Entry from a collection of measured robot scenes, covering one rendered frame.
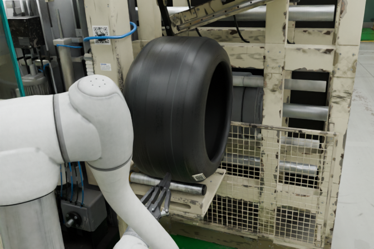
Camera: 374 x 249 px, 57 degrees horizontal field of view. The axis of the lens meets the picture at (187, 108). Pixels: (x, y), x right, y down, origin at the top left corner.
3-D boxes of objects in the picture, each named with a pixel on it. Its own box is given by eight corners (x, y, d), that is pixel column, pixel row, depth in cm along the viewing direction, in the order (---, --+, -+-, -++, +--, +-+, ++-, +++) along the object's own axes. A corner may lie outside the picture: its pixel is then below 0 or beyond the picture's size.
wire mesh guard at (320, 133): (170, 217, 216) (161, 115, 190) (171, 215, 218) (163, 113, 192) (323, 250, 185) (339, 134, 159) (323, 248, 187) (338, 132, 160)
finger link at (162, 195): (149, 209, 115) (153, 210, 114) (163, 185, 123) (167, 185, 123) (152, 217, 117) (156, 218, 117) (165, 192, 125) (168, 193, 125)
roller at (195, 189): (131, 169, 153) (133, 177, 155) (126, 175, 149) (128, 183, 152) (206, 182, 141) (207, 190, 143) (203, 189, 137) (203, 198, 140)
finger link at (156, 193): (149, 217, 117) (146, 216, 118) (161, 192, 126) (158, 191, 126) (147, 209, 115) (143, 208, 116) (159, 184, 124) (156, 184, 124)
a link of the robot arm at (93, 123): (128, 126, 79) (67, 137, 76) (122, 58, 68) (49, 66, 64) (140, 168, 69) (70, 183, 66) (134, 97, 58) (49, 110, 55)
